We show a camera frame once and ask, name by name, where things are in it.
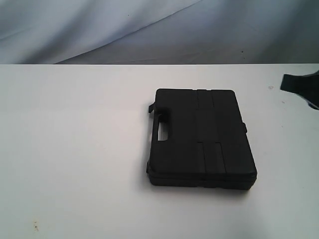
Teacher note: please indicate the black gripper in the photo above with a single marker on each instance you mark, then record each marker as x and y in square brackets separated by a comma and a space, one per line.
[305, 86]

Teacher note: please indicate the black plastic carrying case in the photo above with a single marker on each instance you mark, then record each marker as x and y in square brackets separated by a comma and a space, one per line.
[199, 140]

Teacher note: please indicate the grey backdrop cloth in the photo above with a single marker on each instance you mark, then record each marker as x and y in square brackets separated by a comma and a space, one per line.
[159, 31]

